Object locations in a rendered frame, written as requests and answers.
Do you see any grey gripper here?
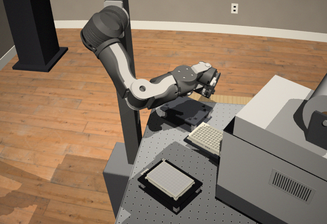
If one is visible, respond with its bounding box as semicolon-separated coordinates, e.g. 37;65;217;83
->
193;71;221;99

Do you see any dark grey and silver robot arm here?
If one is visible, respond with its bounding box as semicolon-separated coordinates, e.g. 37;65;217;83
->
80;0;217;110

